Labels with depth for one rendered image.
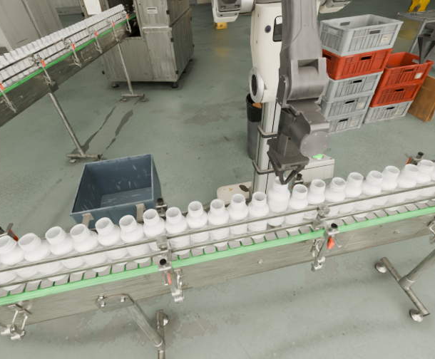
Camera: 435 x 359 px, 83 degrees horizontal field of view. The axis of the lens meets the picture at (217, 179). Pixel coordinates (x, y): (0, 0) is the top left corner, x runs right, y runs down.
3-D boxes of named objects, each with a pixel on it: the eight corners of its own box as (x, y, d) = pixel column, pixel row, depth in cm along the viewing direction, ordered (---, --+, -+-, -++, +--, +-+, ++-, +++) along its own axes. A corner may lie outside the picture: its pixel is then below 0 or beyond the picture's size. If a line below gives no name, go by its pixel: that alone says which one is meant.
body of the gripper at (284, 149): (281, 171, 54) (287, 144, 49) (265, 145, 62) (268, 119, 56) (309, 167, 55) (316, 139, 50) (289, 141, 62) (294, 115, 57)
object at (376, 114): (364, 125, 303) (371, 107, 288) (343, 110, 332) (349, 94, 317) (405, 117, 313) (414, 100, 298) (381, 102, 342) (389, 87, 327)
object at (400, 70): (379, 89, 273) (388, 69, 258) (355, 76, 302) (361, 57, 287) (424, 82, 282) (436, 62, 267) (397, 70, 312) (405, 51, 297)
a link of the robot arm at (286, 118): (303, 95, 52) (277, 98, 51) (319, 110, 47) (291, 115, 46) (297, 124, 56) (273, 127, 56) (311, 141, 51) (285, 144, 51)
